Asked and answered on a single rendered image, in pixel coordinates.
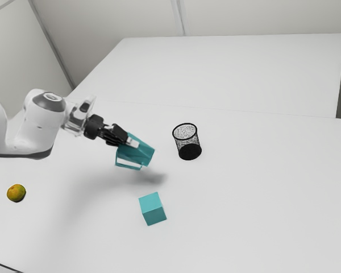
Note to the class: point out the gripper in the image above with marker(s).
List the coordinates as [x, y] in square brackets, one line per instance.
[98, 129]

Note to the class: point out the teal faceted mug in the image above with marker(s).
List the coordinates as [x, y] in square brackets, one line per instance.
[136, 155]

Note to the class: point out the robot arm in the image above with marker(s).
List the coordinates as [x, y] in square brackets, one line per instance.
[37, 125]

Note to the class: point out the black mesh pen holder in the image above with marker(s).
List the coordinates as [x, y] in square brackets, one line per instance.
[187, 140]

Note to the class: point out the teal cube block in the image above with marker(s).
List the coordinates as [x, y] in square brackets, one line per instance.
[152, 208]

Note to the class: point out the yellow-green round fruit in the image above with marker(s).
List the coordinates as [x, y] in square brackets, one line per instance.
[16, 193]

